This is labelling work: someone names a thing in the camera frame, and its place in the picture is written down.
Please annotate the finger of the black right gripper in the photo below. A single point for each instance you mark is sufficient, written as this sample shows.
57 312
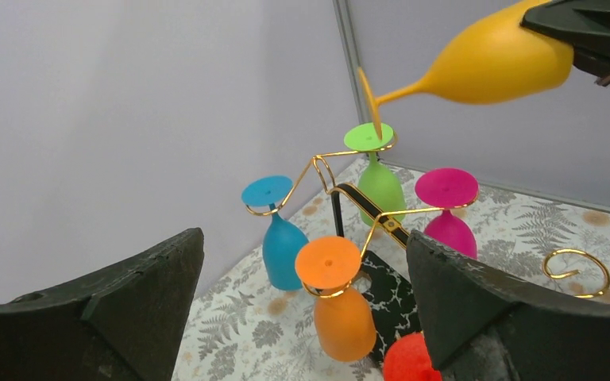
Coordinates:
583 24

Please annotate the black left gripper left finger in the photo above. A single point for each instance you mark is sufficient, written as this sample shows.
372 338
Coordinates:
122 322

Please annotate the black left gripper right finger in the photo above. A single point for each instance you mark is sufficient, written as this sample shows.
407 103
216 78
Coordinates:
481 323

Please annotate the red plastic wine glass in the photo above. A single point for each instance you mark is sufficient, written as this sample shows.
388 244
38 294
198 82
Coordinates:
408 360

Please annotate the yellow plastic wine glass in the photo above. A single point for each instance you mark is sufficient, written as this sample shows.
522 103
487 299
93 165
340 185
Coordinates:
493 60

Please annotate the orange plastic wine glass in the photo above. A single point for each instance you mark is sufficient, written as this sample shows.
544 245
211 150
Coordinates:
343 319

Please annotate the magenta plastic wine glass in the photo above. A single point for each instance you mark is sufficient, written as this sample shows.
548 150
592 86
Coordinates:
448 188

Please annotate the green plastic wine glass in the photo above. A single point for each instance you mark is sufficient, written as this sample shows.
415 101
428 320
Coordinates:
377 181

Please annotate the blue plastic wine glass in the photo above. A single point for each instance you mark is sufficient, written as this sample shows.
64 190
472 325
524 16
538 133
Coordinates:
283 240

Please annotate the gold wire wine glass rack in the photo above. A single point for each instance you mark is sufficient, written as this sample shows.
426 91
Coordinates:
390 295

